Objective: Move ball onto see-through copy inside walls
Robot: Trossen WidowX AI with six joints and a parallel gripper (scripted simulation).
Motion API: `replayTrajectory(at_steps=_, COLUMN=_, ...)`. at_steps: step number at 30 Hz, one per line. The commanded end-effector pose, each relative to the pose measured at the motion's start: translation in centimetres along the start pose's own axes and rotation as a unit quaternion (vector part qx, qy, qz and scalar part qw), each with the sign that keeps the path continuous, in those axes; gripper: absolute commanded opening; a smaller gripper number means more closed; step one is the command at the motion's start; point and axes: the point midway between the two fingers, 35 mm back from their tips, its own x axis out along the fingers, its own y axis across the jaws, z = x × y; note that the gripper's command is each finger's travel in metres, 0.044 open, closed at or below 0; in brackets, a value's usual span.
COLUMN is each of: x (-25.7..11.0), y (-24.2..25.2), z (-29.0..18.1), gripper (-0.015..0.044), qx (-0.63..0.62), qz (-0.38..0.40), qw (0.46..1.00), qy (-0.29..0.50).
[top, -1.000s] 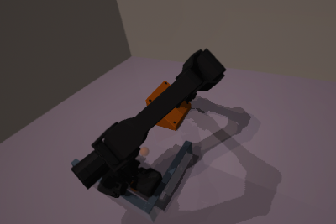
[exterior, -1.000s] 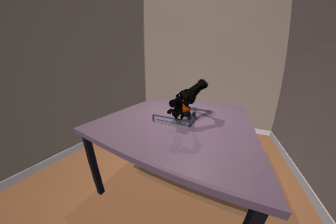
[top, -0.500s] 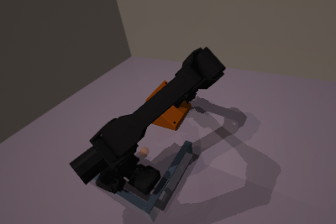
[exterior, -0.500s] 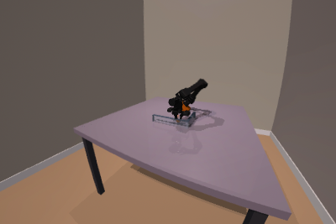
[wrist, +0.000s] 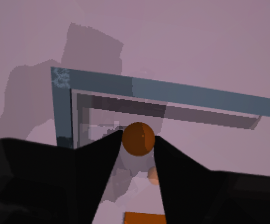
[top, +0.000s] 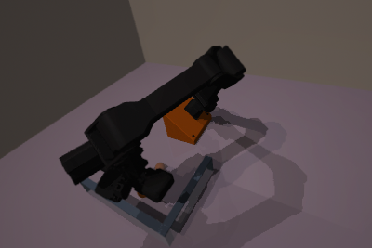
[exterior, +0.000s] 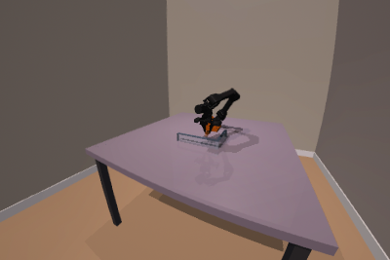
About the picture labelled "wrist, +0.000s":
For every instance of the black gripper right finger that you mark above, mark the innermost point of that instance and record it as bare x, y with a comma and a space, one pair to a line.
193, 194

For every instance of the translucent orange ball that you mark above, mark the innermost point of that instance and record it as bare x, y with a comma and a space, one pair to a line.
153, 176

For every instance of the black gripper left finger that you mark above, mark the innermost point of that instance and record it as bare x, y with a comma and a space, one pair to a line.
84, 172

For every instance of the brown ball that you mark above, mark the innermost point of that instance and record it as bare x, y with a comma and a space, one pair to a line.
138, 139

